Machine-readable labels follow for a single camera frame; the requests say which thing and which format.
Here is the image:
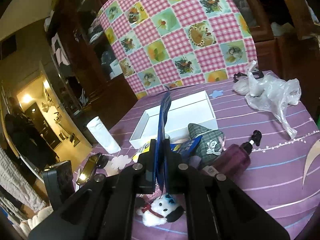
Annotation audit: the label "small blue sachet pack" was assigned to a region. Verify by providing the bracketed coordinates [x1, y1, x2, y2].
[170, 135, 202, 164]

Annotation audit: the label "black sunglasses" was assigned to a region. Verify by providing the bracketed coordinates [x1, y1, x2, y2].
[76, 153, 108, 186]

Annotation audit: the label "white dog plush toy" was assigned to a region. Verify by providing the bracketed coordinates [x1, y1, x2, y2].
[136, 193, 185, 227]

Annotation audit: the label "purple pump bottle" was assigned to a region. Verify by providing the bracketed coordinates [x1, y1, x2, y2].
[201, 130, 262, 181]

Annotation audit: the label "clear plastic bag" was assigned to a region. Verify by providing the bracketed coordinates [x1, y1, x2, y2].
[233, 61, 302, 139]

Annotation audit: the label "black strap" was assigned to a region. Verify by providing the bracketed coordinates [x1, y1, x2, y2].
[233, 70, 264, 83]

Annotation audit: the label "pink checkered tablecloth board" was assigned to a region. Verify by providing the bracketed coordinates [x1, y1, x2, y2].
[98, 0, 257, 98]

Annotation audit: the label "large blue eye mask pack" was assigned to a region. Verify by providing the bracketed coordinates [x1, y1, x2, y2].
[154, 91, 171, 192]

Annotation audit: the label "white paper bag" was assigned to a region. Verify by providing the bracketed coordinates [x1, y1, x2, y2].
[86, 116, 121, 154]

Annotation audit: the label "dark wooden cabinet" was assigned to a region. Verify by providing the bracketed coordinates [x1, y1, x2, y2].
[46, 0, 137, 144]

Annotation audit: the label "yellow wet wipes pack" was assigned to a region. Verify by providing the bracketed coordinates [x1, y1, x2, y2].
[132, 141, 150, 163]

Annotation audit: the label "white cardboard box tray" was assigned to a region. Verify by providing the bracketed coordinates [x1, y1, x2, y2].
[129, 90, 218, 149]

